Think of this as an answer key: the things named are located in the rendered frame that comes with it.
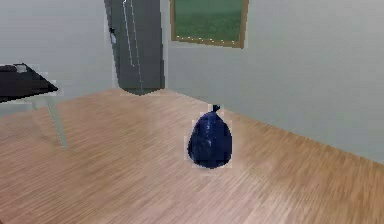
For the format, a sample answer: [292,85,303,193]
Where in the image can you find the dark blue tied rubbish bag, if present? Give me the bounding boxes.
[186,104,234,168]

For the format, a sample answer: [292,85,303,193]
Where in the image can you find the grey room door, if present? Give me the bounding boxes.
[103,0,166,97]

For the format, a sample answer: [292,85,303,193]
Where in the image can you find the wooden framed window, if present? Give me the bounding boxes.
[169,0,250,49]

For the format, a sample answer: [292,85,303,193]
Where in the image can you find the black table with pale legs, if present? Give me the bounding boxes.
[0,63,69,150]

